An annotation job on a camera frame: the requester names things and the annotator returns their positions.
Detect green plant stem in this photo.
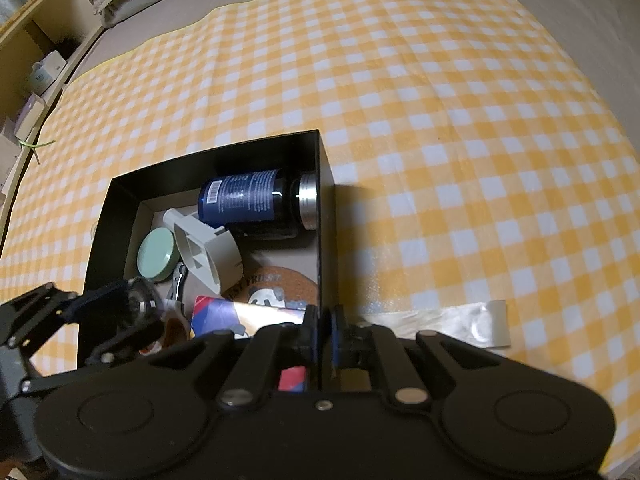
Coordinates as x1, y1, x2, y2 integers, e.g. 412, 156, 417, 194
17, 137, 56, 163

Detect round cork coaster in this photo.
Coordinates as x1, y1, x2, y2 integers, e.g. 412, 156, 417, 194
225, 266, 321, 311

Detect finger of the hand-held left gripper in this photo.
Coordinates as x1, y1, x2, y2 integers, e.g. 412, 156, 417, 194
82, 317, 167, 367
0, 280, 136, 351

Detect colourful card box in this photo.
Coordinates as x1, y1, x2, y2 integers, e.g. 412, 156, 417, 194
189, 294, 308, 393

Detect black cardboard box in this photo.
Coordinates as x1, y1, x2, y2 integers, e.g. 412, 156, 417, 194
76, 129, 337, 392

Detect small white box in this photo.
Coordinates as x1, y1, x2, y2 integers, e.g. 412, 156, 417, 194
0, 117, 23, 188

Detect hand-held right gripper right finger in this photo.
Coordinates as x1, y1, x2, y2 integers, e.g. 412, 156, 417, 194
330, 305, 506, 407

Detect clear plastic wrapper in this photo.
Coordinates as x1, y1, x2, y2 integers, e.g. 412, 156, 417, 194
360, 299, 511, 348

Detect yellow checked mat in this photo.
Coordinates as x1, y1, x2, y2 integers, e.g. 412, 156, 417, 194
0, 0, 640, 476

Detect pale green tissue box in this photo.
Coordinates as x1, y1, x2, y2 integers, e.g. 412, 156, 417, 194
27, 50, 68, 96

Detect white red scissors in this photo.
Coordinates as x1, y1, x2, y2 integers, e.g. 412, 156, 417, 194
137, 265, 193, 356

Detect dark blue bottle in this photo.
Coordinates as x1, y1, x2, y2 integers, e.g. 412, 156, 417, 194
197, 169, 321, 233

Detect wooden shelf unit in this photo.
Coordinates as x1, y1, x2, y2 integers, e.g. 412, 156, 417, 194
0, 0, 108, 211

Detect grey plastic holder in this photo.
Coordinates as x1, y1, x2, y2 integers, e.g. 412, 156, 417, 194
162, 207, 246, 297

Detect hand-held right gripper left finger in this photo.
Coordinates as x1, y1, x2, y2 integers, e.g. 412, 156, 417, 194
150, 305, 321, 408

